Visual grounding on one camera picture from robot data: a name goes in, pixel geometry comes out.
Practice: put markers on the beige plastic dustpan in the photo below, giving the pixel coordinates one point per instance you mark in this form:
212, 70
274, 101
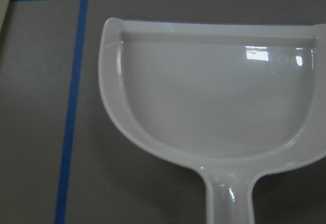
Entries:
232, 102

